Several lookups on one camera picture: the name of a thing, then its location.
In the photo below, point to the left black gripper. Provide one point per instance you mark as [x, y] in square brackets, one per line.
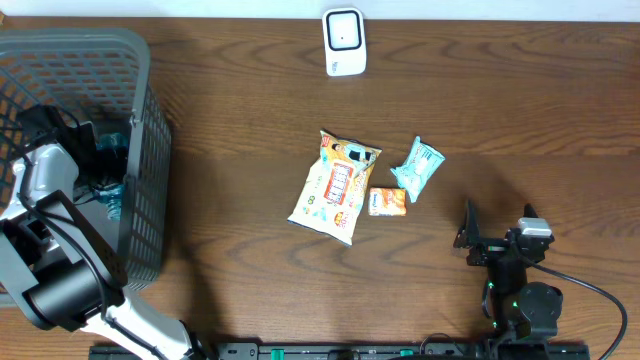
[104, 162]

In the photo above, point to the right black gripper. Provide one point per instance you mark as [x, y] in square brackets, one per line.
[468, 235]

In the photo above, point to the teal Listerine mouthwash bottle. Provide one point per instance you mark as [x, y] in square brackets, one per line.
[112, 150]

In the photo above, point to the light teal wipes packet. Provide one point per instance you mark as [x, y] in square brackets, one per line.
[419, 166]

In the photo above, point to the small orange snack packet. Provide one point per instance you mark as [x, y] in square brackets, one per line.
[387, 202]

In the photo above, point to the yellow snack bag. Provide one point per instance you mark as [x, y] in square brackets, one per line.
[334, 192]

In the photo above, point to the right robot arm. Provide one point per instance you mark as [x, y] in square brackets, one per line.
[525, 314]

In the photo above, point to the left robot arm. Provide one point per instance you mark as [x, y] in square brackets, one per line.
[55, 264]

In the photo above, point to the white barcode scanner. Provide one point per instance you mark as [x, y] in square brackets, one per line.
[344, 42]

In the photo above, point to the grey plastic shopping basket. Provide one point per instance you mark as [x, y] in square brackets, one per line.
[100, 77]

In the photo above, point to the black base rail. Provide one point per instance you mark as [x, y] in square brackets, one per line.
[433, 350]

